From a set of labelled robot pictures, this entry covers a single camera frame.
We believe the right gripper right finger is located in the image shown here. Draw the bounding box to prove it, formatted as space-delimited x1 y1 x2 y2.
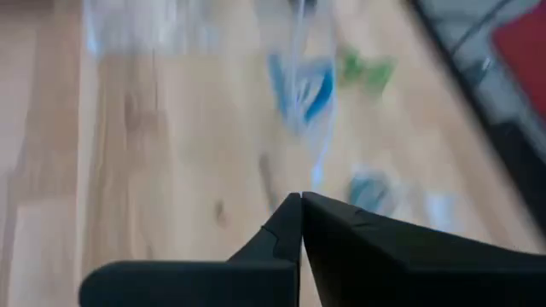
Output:
301 191 546 307

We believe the light green rubber band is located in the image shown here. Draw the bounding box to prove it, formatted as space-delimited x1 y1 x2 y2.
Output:
364 59 397 94
340 47 366 86

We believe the wide blue rubber band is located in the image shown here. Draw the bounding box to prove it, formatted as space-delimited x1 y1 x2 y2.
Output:
267 53 336 133

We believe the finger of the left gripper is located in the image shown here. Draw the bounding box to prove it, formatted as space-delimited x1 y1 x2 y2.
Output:
288 0 319 13

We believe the clear zip bag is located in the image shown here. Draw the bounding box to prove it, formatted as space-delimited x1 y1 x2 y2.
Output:
255 0 342 197
83 0 223 59
345 164 466 234

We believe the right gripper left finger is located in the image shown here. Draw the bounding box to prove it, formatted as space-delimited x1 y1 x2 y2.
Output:
78 192 304 307

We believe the red plastic storage bin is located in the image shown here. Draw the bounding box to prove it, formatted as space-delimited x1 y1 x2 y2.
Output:
490 0 546 125

